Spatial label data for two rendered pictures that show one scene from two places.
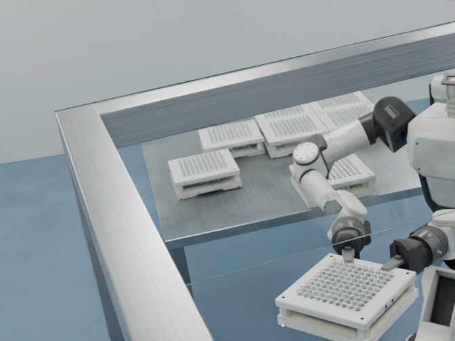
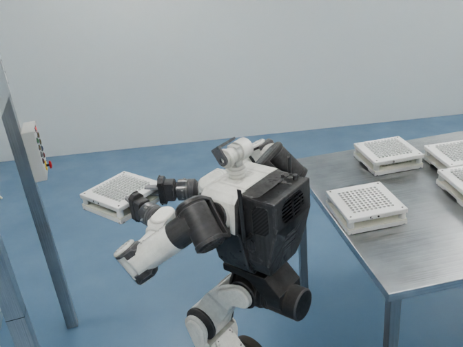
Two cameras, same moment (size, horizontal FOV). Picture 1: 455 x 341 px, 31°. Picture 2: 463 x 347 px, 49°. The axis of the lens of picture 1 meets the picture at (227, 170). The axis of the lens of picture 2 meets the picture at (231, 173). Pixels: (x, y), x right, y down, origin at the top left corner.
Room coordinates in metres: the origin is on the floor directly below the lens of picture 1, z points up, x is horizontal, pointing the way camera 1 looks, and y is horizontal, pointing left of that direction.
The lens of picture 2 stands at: (2.10, -2.11, 1.99)
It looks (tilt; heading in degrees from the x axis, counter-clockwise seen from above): 26 degrees down; 88
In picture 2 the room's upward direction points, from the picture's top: 6 degrees counter-clockwise
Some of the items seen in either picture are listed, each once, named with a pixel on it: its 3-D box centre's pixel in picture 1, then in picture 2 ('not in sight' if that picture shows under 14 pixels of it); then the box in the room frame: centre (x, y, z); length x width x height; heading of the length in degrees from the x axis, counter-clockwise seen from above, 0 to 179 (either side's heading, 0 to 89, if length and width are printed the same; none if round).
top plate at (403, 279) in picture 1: (346, 288); (121, 190); (1.70, -0.23, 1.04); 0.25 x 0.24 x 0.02; 48
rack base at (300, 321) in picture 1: (348, 306); (124, 200); (1.70, -0.23, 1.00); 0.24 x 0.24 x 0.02; 48
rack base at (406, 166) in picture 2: not in sight; (386, 159); (2.93, 0.09, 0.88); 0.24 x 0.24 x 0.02; 7
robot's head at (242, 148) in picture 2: not in sight; (235, 155); (2.16, -0.65, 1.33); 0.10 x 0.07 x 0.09; 47
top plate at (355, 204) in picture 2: not in sight; (364, 201); (2.68, -0.36, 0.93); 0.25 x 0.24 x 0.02; 97
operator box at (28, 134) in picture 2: not in sight; (35, 151); (1.21, 0.27, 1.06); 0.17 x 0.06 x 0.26; 103
